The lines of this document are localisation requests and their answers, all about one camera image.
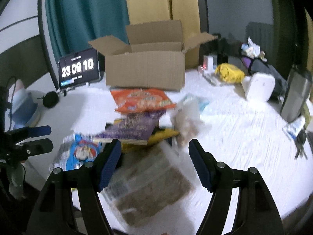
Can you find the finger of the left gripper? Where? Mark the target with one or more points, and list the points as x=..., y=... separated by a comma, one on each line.
x=27, y=132
x=36, y=147

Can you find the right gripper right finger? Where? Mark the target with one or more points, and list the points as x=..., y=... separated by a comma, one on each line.
x=219, y=179

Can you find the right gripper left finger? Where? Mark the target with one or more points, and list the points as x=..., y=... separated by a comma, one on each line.
x=93, y=177

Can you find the blue cartoon snack bag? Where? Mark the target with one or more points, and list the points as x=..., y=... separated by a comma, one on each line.
x=74, y=151

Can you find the yellow black snack bag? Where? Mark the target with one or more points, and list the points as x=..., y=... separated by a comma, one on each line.
x=158, y=135

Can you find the clear bag brown snacks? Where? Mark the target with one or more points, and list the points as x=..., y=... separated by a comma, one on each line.
x=148, y=181

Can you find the purple snack bag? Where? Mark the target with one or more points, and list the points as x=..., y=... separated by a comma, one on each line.
x=133, y=129

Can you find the clear bag pale snacks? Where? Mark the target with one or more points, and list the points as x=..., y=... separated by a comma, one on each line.
x=186, y=118

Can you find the orange snack bag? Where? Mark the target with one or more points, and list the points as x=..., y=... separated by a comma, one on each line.
x=130, y=101

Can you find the black round object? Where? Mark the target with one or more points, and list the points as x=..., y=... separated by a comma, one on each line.
x=50, y=99

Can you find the tablet showing clock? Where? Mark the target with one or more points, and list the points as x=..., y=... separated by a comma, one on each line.
x=78, y=68

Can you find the yellow plastic bag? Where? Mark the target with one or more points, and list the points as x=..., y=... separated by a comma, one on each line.
x=229, y=73

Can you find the dark grey bag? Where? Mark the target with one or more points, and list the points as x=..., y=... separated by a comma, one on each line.
x=256, y=65

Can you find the silver metal thermos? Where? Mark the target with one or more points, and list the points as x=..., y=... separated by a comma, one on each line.
x=298, y=90

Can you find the teal curtain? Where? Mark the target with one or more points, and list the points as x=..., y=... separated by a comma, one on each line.
x=73, y=23

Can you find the white crumpled wrappers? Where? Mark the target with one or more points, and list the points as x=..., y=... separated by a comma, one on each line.
x=252, y=50

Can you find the brown cardboard box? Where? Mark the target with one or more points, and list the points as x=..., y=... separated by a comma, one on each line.
x=153, y=58

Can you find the yellow curtain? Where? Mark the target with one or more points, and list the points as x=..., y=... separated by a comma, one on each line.
x=145, y=11

